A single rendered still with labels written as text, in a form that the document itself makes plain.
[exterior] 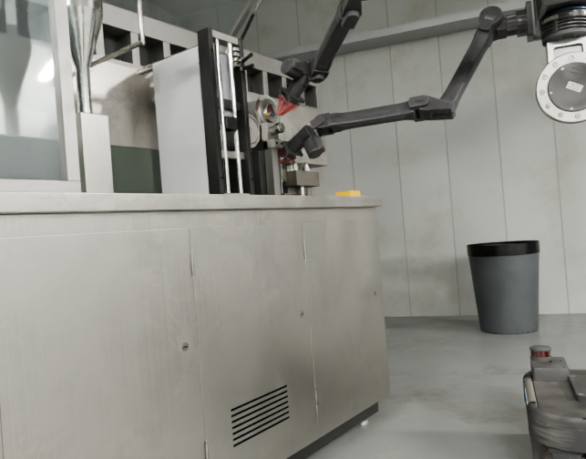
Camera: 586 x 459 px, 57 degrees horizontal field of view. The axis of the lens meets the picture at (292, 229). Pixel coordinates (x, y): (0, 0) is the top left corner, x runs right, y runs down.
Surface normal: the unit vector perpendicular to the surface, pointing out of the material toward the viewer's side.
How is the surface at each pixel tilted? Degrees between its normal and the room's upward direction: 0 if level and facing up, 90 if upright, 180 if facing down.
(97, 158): 90
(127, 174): 90
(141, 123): 90
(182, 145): 90
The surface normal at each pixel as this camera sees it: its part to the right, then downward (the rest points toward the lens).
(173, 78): -0.60, 0.04
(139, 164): 0.79, -0.07
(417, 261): -0.36, 0.02
